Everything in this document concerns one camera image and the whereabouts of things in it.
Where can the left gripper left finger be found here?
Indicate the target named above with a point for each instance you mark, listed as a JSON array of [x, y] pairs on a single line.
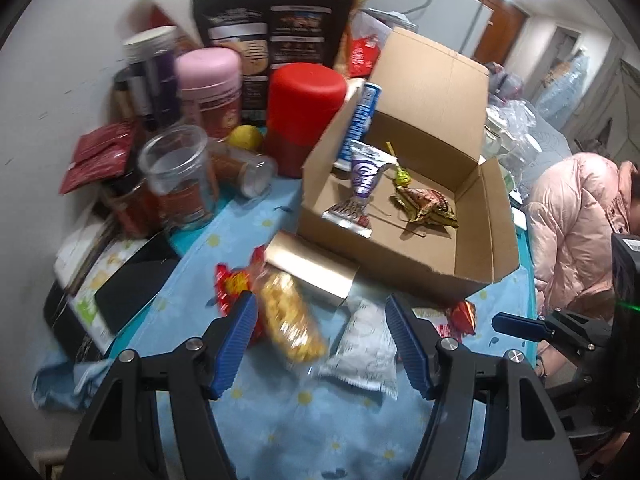
[[226, 340]]

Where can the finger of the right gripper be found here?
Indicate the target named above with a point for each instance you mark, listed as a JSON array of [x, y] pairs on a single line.
[[519, 327]]

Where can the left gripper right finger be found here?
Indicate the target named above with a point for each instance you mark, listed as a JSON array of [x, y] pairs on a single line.
[[416, 341]]

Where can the red white spicy strip packet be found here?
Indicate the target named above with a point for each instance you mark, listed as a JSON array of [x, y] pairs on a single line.
[[437, 318]]

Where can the red gold sausage packet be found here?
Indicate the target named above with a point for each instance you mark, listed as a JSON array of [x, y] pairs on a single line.
[[229, 283]]

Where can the clear bag yellow puffs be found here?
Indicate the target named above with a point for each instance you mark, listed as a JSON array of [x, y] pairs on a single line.
[[286, 318]]

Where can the small red gold candy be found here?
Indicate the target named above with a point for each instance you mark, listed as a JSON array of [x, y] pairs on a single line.
[[462, 317]]

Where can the white bread snack bag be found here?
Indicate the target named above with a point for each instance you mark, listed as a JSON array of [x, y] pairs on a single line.
[[365, 356]]

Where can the small gold cardboard box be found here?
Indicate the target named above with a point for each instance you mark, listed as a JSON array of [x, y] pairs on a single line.
[[325, 274]]

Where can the green red crinkled snack packet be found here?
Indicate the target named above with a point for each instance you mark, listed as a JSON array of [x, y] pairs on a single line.
[[425, 206]]

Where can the yellow lollipop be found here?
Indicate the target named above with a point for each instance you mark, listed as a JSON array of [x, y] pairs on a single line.
[[402, 177]]

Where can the purple silver snack packet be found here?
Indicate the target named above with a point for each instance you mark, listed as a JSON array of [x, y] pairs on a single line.
[[367, 165]]

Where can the blue white tablet tube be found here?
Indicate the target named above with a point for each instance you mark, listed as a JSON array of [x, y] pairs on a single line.
[[359, 124]]

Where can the black smartphone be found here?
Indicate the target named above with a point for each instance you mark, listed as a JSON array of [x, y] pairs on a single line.
[[135, 283]]

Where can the pink puffer jacket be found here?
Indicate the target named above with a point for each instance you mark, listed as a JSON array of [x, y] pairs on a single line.
[[573, 210]]

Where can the green white snack pouch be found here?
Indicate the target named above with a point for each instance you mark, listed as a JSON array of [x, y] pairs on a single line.
[[84, 306]]

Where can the lying clear brown-label jar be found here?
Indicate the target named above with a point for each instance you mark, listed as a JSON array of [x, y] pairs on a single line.
[[249, 173]]

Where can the dark lidded red jar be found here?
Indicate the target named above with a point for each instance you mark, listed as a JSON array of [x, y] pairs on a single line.
[[131, 201]]

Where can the open cardboard box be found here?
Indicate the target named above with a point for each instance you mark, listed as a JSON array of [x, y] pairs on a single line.
[[431, 113]]

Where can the clear plastic jar brown label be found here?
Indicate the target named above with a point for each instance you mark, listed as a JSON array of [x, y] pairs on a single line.
[[179, 172]]

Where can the white flat box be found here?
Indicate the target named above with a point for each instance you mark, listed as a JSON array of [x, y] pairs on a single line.
[[79, 251]]

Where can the yellow lemon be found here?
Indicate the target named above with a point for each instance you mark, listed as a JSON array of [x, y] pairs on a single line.
[[246, 137]]

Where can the clear plastic bag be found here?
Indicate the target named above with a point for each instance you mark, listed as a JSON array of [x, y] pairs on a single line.
[[507, 137]]

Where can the dark red sachets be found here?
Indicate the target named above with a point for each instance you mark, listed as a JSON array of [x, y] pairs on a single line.
[[100, 154]]

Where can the red lidded canister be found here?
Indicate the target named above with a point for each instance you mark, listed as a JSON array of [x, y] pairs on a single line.
[[303, 98]]

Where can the pink lidded jar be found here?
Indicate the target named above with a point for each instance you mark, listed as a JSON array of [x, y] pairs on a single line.
[[210, 88]]

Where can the red snack bag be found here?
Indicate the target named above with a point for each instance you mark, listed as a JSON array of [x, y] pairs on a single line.
[[363, 56]]

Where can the black coffee bag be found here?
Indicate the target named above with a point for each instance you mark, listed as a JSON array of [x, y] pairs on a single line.
[[269, 34]]

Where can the brown wooden door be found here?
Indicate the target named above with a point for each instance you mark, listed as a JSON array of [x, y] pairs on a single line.
[[501, 32]]

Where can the white refrigerator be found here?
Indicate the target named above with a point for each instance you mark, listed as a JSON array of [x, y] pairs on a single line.
[[457, 24]]

